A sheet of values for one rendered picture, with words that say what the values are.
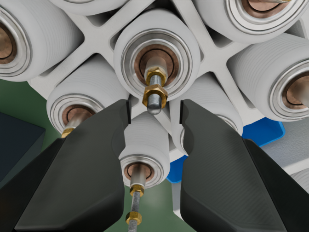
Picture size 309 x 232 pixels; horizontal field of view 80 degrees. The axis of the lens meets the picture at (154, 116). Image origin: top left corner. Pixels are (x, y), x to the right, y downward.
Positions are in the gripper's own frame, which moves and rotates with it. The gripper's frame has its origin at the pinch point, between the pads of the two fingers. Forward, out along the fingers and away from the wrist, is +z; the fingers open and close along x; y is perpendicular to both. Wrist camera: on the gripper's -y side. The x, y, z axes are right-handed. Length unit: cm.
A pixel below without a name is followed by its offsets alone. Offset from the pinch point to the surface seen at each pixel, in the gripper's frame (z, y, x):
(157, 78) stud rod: 4.6, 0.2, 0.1
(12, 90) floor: 34, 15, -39
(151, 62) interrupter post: 7.3, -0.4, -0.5
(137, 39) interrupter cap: 8.9, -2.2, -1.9
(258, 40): 9.5, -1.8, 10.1
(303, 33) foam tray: 16.7, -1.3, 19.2
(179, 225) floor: 34, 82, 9
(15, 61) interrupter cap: 8.9, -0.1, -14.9
